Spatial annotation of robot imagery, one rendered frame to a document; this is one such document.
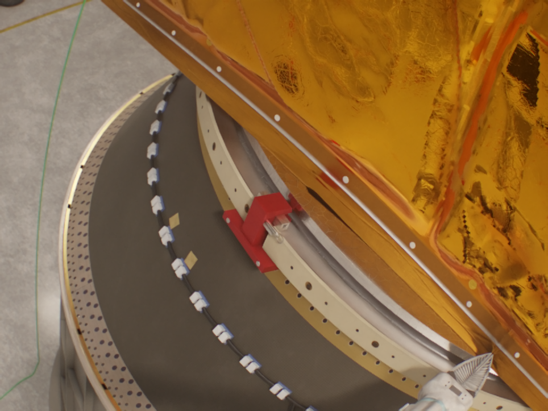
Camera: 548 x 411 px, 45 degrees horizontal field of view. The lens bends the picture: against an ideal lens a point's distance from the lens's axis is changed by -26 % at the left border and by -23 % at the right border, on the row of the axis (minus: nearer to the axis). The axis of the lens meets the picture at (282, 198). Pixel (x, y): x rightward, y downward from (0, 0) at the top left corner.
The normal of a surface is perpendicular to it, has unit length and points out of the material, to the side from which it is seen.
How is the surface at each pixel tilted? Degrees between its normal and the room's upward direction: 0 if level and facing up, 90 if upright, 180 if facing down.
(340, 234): 0
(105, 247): 62
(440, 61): 88
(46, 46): 0
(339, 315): 90
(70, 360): 90
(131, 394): 43
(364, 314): 0
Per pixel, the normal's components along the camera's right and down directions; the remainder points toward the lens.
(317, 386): -0.40, -0.02
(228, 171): -0.86, 0.07
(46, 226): 0.32, -0.71
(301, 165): -0.68, 0.29
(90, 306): -0.37, -0.51
